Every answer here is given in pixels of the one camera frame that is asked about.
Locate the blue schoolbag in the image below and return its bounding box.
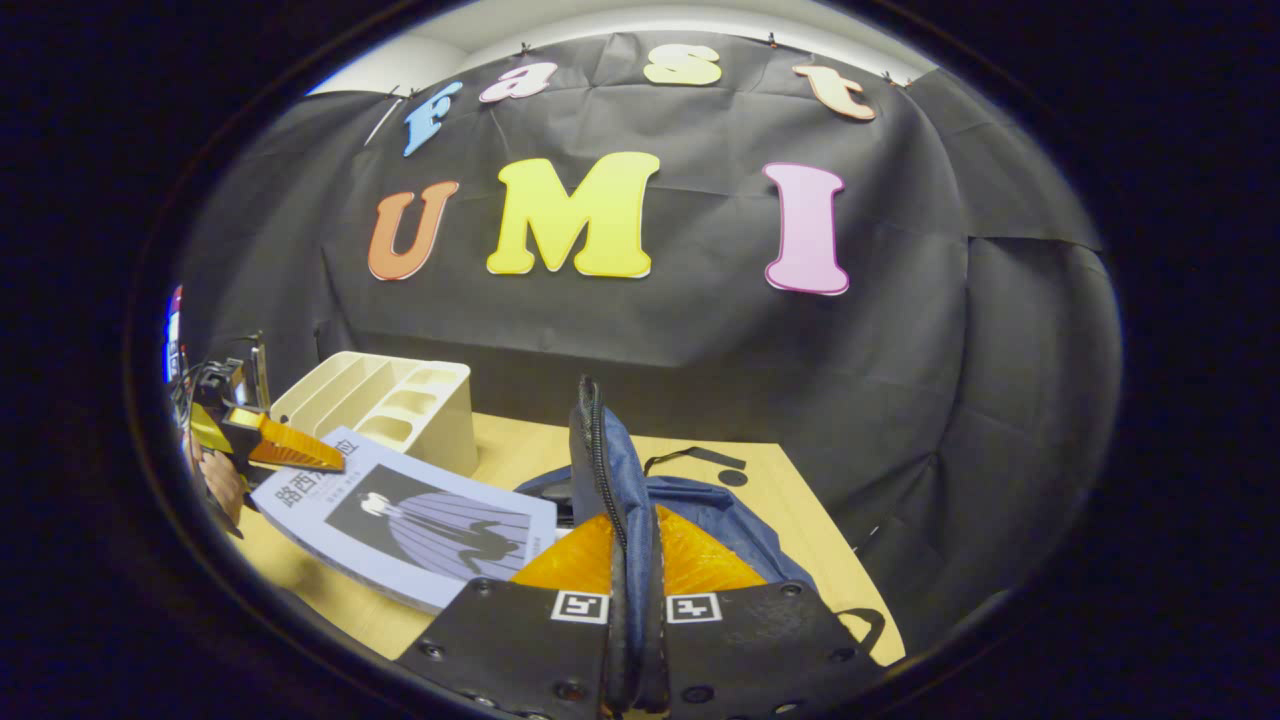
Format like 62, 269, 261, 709
515, 375, 886, 656

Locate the computer monitor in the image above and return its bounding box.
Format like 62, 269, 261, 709
163, 285, 184, 383

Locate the lavender book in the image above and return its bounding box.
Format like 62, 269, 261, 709
250, 427, 559, 614

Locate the white plastic bookshelf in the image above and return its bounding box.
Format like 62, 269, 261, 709
270, 350, 479, 479

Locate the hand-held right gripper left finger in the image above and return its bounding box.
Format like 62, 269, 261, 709
396, 510, 633, 720

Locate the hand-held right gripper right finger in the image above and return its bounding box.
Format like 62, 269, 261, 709
640, 505, 886, 720

